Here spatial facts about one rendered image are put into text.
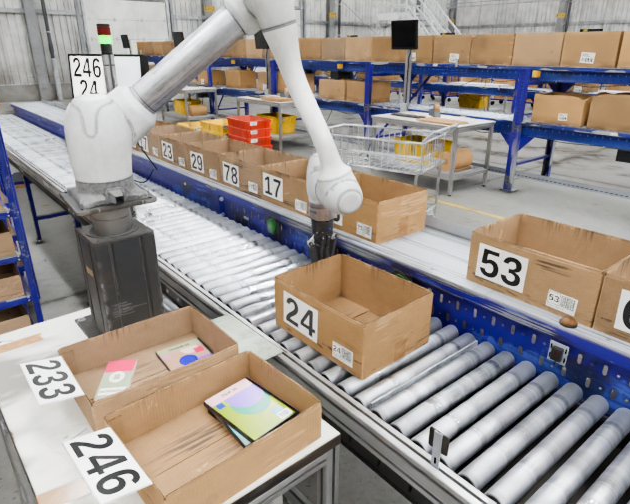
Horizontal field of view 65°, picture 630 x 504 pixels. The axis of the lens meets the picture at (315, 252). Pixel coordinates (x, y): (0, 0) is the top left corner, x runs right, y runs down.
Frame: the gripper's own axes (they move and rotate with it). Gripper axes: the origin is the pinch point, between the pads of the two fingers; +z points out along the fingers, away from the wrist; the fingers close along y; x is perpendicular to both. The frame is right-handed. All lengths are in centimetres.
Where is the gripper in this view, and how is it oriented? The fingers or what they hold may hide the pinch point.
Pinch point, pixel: (322, 273)
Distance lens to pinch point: 171.4
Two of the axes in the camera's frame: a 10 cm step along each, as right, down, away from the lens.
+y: -7.7, 2.4, -5.9
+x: 6.4, 2.9, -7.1
